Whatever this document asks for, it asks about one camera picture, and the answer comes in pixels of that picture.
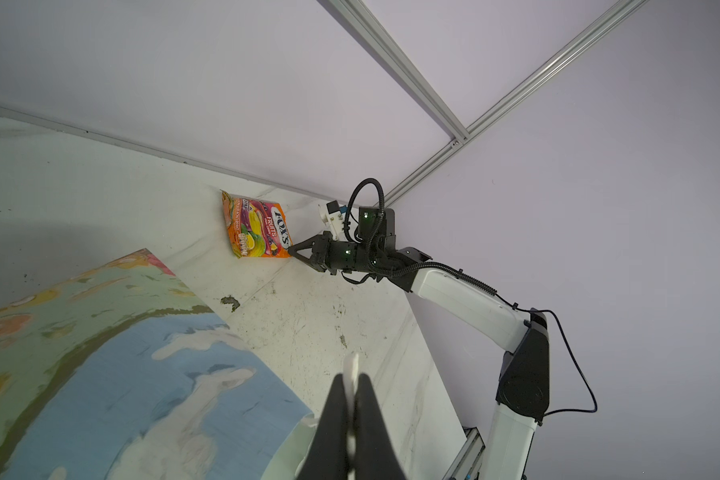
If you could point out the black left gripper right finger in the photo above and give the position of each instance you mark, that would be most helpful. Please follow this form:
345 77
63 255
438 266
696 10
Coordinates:
374 457

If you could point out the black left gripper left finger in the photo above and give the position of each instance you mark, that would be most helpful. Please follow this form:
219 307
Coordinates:
328 456

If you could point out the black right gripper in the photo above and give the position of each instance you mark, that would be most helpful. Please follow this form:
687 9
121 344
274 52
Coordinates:
329 255

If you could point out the orange Fox's candy bag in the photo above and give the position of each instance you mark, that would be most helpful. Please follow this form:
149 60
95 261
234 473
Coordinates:
255 228

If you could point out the floral paper gift bag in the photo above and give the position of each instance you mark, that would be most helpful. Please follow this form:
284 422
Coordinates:
124 373

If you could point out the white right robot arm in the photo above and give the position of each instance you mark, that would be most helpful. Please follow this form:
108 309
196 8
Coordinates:
351 439

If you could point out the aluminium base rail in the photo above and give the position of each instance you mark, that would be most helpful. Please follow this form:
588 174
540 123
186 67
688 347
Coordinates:
467 464

